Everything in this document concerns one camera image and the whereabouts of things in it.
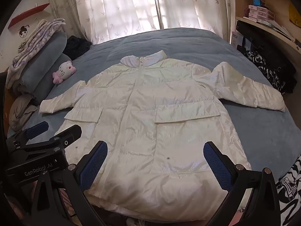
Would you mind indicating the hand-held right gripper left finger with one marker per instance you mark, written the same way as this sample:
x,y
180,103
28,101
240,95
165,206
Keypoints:
x,y
94,164

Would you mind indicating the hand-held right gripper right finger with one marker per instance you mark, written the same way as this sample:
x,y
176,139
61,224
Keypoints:
x,y
216,167

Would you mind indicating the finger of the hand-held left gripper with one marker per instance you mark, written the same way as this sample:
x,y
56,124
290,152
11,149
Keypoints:
x,y
36,128
70,131

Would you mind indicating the beige pillow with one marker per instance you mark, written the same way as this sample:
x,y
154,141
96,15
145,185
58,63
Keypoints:
x,y
21,113

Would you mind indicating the grey-blue folded blanket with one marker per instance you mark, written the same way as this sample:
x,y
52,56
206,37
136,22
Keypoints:
x,y
49,77
50,47

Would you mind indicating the pink white cat plush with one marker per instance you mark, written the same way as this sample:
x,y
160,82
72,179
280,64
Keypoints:
x,y
63,71

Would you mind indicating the black white printed cloth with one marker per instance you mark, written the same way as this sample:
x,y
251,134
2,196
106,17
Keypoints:
x,y
290,186

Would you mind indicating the black fuzzy cloth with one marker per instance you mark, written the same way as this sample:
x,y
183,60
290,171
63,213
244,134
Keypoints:
x,y
76,47

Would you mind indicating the purple floral blanket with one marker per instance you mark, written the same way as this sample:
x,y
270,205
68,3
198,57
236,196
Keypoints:
x,y
40,36

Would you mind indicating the cream folded cloth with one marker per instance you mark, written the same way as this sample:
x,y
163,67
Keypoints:
x,y
33,31

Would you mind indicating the black white patterned garment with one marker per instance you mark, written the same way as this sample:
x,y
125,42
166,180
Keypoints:
x,y
263,68

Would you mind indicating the blue-grey bed blanket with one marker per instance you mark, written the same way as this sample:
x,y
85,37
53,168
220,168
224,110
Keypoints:
x,y
183,44

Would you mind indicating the white leaf-print curtain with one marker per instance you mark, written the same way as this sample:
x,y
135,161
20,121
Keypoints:
x,y
188,4
105,7

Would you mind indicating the white cardboard box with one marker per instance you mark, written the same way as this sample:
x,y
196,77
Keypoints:
x,y
237,38

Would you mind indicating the long black bag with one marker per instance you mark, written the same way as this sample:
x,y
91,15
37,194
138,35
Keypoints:
x,y
258,40

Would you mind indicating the papers on shelf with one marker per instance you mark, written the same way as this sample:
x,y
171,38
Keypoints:
x,y
279,28

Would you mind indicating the pink mini drawer organizer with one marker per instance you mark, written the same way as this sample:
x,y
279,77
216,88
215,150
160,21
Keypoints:
x,y
259,13

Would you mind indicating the small blue box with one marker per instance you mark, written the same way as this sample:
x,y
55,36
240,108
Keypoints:
x,y
258,1

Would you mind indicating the yellow cloth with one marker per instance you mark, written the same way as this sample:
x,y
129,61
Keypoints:
x,y
295,15

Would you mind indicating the cartoon face wall sticker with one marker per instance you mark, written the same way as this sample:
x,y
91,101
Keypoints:
x,y
23,31

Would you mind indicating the red wall shelf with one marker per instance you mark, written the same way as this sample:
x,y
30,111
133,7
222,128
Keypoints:
x,y
28,14

